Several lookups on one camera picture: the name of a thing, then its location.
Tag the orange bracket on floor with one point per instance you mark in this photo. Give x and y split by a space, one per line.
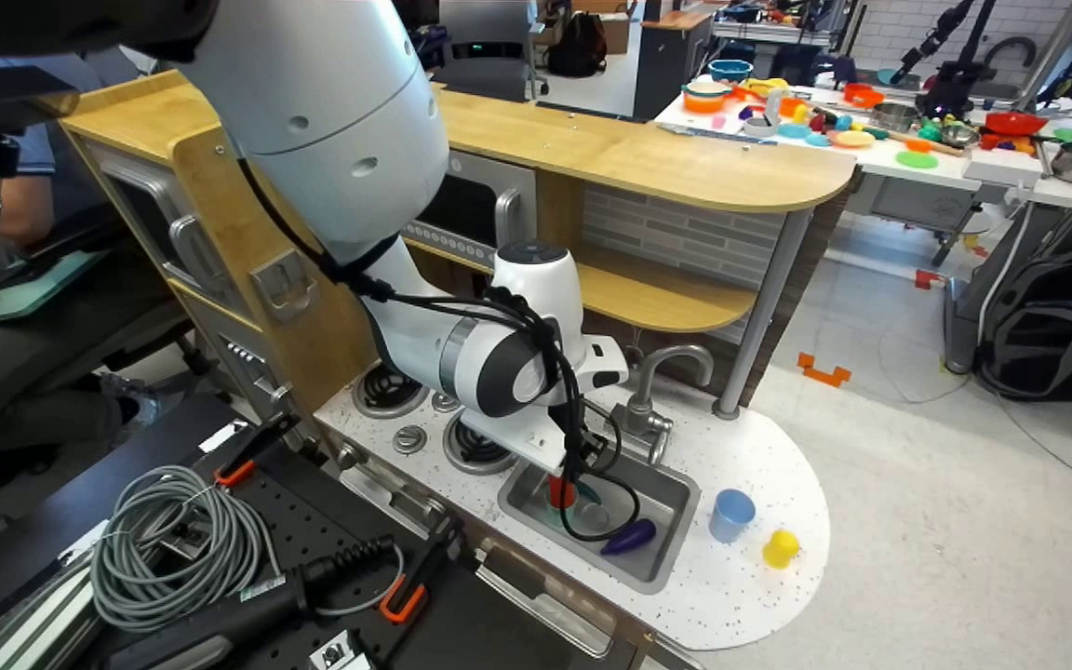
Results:
824 370

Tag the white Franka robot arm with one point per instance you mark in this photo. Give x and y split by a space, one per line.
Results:
324 115

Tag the blue plastic cup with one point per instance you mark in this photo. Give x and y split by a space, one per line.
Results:
732 515

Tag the grey kitchen support post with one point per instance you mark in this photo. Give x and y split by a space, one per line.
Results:
760 317

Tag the wooden toy kitchen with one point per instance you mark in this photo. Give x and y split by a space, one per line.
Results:
634 156

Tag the silver stove knob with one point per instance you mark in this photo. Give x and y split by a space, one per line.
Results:
410 437
443 401

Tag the black perforated robot table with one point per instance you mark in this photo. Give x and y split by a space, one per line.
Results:
299 507

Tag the orange toy bowl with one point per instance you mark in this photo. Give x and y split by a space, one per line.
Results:
865 95

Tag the grey toy oven door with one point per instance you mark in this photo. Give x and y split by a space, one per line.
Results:
147 206

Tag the grey chair back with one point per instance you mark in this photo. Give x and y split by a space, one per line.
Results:
484 41

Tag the black bag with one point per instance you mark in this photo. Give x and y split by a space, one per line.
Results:
579 41

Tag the person in light blue shirt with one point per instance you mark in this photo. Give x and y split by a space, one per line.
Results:
20 206

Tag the dark cabinet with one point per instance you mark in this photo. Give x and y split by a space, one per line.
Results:
673 56

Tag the yellow plastic cup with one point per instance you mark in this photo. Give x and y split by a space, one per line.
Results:
785 548

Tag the green toy plate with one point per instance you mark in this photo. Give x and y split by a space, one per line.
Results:
916 158

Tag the black backpack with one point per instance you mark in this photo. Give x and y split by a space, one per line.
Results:
1059 337

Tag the blue toy bowl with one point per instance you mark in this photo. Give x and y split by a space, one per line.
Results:
732 69

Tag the grey toy sink basin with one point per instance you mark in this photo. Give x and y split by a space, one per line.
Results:
668 497

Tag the white table with toys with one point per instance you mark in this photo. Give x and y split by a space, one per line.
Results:
995 168

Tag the red toy bowl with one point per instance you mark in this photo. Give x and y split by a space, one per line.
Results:
1013 126

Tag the grey bracket on wood panel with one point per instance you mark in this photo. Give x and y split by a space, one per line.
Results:
282 286

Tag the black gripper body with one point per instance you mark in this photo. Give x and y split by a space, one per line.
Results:
588 424

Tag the grey toy faucet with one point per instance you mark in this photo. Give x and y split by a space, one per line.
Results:
654 373

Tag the small red floor object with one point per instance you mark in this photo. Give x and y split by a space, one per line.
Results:
927 280

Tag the black background robot arm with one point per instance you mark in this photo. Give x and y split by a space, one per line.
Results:
952 69

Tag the orange black bar clamp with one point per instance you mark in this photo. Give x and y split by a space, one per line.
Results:
404 607
236 474

